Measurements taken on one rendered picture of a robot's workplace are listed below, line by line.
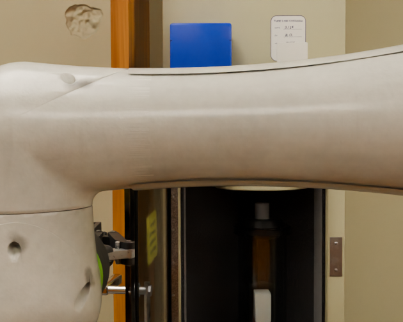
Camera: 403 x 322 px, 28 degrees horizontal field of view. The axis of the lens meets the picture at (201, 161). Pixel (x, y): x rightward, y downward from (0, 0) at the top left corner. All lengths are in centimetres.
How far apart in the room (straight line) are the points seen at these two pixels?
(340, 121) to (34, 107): 22
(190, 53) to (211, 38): 4
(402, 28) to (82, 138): 139
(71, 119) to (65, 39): 130
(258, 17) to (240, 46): 6
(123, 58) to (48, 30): 58
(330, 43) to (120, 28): 37
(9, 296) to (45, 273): 3
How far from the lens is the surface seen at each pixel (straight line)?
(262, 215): 151
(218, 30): 131
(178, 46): 131
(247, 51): 142
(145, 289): 116
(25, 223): 59
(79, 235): 61
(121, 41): 134
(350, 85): 58
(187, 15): 142
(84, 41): 187
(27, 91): 60
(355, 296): 192
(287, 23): 143
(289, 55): 134
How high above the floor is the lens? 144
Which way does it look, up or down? 3 degrees down
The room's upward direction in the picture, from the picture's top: straight up
